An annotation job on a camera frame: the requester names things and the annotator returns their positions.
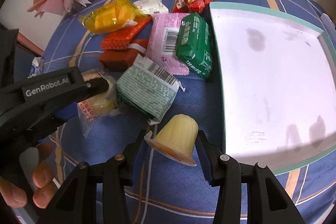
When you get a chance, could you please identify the yellow transparent snack bag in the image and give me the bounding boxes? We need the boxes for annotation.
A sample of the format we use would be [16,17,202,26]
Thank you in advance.
[79,0,147,35]

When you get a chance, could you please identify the white tray teal rim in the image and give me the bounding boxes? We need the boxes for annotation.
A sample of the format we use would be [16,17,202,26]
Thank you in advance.
[210,2,335,174]

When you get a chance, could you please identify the pink snack packet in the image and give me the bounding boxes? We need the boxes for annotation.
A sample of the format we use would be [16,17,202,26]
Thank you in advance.
[146,13,190,76]

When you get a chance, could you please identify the blue plaid tablecloth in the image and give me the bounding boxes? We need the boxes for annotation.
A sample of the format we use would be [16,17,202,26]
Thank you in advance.
[43,0,335,223]

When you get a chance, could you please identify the crumpled blue white wrapper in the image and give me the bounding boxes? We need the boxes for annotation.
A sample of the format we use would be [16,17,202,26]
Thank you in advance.
[28,57,45,78]

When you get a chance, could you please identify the yellow jelly cup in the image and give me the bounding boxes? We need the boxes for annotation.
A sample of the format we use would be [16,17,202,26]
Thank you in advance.
[144,114,198,166]

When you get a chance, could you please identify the orange patterned snack packet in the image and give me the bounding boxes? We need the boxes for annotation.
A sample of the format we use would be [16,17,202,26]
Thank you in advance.
[100,15,152,51]

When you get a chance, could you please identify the green biscuit pack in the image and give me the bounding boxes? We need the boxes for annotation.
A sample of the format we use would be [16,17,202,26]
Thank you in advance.
[175,12,213,79]

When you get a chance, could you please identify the pale green brick-pattern packet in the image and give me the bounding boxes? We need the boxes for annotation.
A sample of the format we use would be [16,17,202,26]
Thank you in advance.
[117,55,185,125]

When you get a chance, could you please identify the white snack packet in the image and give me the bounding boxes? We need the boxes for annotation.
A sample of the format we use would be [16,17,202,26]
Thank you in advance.
[134,0,169,15]

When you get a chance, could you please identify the clear round cake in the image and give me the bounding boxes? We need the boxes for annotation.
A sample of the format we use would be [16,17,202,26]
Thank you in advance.
[77,69,121,137]

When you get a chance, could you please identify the dark red snack bar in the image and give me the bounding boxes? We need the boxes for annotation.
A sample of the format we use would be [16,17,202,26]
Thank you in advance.
[99,39,149,72]

